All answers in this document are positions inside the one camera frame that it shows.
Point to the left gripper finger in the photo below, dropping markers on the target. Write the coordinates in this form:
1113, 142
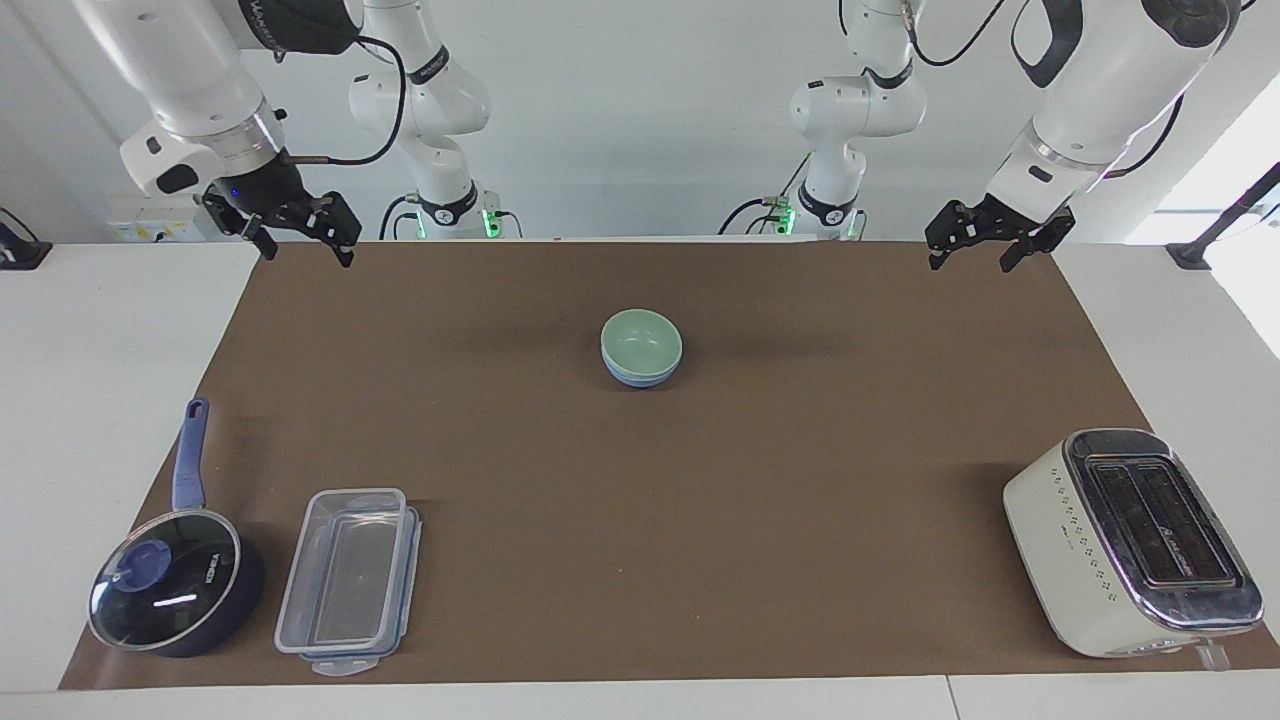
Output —
958, 232
1030, 248

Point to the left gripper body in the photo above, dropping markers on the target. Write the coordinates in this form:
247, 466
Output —
1030, 222

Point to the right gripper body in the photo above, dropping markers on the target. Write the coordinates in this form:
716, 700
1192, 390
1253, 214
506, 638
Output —
266, 185

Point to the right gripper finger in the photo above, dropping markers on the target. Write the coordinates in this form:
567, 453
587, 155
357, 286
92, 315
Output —
252, 228
332, 222

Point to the green bowl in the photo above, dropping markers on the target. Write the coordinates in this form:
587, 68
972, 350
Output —
640, 340

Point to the blue bowl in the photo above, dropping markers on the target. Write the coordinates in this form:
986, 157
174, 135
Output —
640, 380

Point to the black stand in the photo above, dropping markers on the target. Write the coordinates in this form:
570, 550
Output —
20, 250
1215, 225

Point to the blue saucepan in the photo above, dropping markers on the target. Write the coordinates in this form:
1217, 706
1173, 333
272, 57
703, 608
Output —
190, 460

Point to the white toaster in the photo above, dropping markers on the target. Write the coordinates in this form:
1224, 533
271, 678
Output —
1080, 540

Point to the clear plastic container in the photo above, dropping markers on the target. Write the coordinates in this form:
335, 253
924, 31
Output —
345, 575

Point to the clear plastic container lid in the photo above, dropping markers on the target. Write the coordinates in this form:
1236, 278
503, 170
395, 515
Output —
408, 570

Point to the glass saucepan lid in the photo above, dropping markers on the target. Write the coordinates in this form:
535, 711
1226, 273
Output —
165, 580

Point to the white wall socket box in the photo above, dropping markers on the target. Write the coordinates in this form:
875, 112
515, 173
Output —
150, 225

